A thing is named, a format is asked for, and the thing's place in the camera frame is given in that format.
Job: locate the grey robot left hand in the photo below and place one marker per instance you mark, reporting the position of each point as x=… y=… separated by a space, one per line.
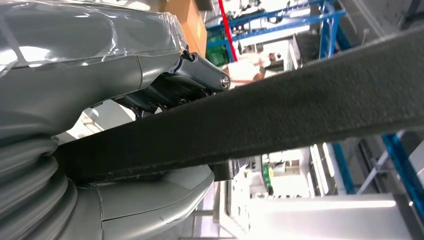
x=66 y=89

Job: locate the stainless steel workbench table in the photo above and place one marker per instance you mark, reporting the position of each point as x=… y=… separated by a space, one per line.
x=314 y=217

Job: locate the clear plastic film wrap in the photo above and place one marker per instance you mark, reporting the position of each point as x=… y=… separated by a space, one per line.
x=82 y=30

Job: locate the cardboard box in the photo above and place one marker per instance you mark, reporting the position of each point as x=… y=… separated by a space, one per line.
x=190 y=23

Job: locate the green plastic crate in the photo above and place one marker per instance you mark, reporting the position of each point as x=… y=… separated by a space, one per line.
x=217 y=54

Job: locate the red pole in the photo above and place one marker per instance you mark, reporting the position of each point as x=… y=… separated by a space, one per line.
x=227 y=26

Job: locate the person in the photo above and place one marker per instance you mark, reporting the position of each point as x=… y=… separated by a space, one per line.
x=245 y=69

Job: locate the blue wheeled rack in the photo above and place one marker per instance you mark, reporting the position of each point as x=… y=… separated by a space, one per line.
x=326 y=30

